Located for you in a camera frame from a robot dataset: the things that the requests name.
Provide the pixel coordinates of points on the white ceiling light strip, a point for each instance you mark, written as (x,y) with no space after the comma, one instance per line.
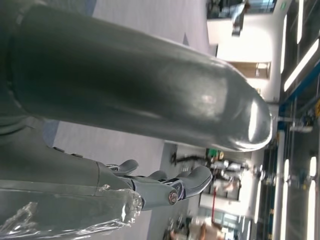
(312,166)
(300,66)
(283,43)
(300,20)
(311,212)
(284,212)
(286,169)

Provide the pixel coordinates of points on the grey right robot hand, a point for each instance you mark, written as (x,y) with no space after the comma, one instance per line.
(124,82)

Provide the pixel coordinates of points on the green plastic crate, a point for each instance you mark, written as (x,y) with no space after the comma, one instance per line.
(212,153)

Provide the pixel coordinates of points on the red barrier belt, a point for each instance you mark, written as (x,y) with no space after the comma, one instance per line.
(213,205)

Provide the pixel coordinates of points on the black wall screen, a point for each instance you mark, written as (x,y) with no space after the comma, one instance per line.
(240,10)

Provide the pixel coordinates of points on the blue metal shelf rack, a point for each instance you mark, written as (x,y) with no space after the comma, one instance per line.
(300,84)

